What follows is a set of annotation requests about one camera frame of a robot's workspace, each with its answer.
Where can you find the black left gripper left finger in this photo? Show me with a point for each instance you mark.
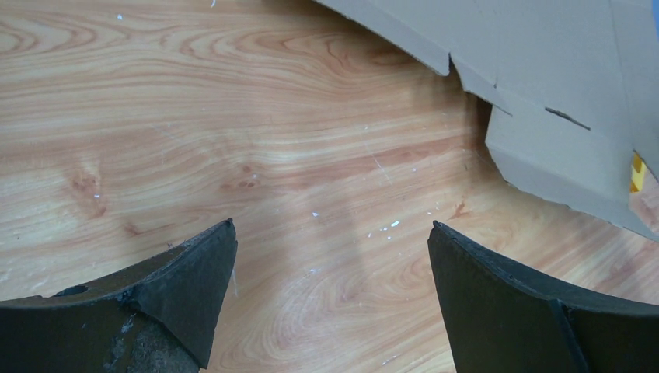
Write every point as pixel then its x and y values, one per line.
pixel 158 315

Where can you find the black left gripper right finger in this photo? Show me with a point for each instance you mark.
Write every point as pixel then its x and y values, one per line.
pixel 503 316

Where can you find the brown cardboard box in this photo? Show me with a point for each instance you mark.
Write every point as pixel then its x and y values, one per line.
pixel 573 86

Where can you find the yellow plastic triangle tool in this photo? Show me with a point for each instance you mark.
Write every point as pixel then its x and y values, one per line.
pixel 637 174

